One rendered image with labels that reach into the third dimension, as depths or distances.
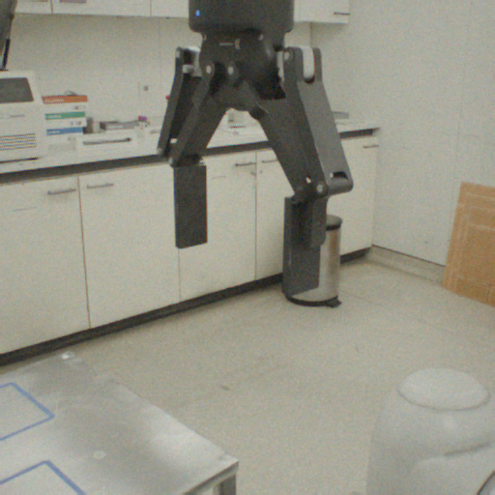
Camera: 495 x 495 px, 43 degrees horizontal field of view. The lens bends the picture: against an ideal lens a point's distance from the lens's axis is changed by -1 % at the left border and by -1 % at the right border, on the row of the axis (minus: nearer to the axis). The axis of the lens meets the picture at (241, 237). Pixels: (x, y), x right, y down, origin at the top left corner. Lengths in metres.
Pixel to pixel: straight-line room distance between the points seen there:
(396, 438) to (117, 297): 2.42
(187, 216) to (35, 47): 2.92
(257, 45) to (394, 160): 3.63
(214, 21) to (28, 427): 0.72
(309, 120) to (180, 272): 2.86
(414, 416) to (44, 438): 0.52
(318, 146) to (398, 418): 0.45
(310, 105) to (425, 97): 3.49
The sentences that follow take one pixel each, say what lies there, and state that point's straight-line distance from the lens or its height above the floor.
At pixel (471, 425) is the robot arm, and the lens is 0.76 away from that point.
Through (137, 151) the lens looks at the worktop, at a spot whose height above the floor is 0.90.
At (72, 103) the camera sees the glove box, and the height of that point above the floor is 1.09.
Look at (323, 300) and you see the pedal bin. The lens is 3.45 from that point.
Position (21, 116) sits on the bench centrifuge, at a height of 1.09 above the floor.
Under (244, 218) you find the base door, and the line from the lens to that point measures 3.42.
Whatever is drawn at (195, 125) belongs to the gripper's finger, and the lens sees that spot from 0.50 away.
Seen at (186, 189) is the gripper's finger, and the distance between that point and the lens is 0.53.
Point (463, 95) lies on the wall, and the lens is 3.76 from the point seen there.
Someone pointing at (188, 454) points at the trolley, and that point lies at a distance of 0.91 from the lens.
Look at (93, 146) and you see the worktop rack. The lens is 2.98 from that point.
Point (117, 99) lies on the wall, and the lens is 3.62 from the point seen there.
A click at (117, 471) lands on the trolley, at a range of 0.90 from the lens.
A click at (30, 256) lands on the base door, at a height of 0.49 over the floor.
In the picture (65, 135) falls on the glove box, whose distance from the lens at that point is 3.25.
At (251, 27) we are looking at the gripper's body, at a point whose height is 1.37.
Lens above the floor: 1.36
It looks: 17 degrees down
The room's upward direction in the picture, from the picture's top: straight up
